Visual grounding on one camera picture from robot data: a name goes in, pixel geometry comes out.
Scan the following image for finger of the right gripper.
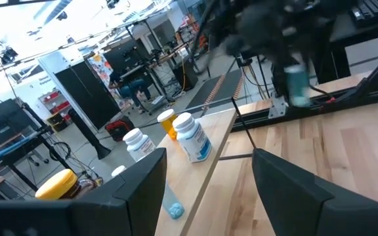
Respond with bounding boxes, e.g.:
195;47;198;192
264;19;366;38
272;57;291;100

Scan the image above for black mat hazard stripes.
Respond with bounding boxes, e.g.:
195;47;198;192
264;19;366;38
185;68;245;111

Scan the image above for person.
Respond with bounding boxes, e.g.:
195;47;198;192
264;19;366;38
108;70;152;114

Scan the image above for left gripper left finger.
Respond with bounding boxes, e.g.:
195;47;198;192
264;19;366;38
0;147;168;236

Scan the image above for black partition panel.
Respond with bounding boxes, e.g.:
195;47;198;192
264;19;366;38
53;60;121;131

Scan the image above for black aluminium rig frame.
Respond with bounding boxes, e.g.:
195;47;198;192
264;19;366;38
231;42;378;132

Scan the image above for shelf with red bins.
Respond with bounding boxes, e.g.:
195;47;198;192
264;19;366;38
39;90;74;123

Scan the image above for white round cap bottle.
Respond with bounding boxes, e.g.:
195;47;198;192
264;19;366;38
156;108;179;141

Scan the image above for black desk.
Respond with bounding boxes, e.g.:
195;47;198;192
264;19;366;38
313;0;378;85

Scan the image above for white bottle blue label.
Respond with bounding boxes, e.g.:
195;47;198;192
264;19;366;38
172;111;213;163
122;127;157;163

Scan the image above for floral partition panel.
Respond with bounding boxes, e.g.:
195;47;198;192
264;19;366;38
86;52;134;111

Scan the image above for wooden shelf black legs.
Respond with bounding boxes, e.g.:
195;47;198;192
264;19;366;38
152;97;258;236

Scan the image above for red toolbox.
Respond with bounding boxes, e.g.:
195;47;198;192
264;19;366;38
105;115;137;142

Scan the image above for black pole stand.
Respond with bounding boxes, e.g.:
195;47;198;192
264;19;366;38
67;108;112;161

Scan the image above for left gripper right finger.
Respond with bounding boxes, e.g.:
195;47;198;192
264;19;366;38
251;147;378;236

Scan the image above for blue vial white cap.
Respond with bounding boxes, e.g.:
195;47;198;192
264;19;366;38
161;183;186;220

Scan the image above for amber bottle yellow lid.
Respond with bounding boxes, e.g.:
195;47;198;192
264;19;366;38
34;168;100;201

